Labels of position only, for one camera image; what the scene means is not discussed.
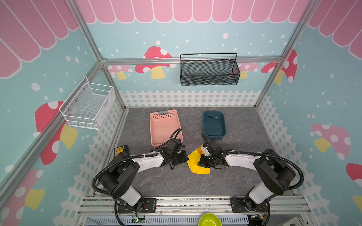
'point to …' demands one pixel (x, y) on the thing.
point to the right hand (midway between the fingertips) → (196, 163)
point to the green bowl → (209, 219)
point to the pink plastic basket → (164, 125)
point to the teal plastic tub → (214, 126)
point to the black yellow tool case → (121, 151)
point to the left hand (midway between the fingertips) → (188, 161)
